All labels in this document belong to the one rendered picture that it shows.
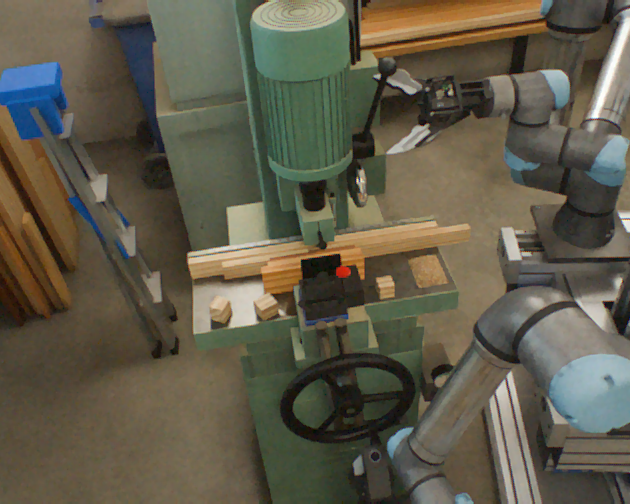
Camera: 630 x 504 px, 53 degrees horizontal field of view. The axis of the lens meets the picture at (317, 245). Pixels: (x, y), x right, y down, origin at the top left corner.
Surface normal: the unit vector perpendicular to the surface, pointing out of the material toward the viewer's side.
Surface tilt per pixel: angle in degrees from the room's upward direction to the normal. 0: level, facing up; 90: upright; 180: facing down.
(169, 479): 0
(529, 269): 90
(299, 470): 90
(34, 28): 90
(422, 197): 0
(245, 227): 0
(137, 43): 95
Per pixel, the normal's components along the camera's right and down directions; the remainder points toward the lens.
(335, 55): 0.68, 0.45
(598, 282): -0.06, -0.75
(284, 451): 0.16, 0.64
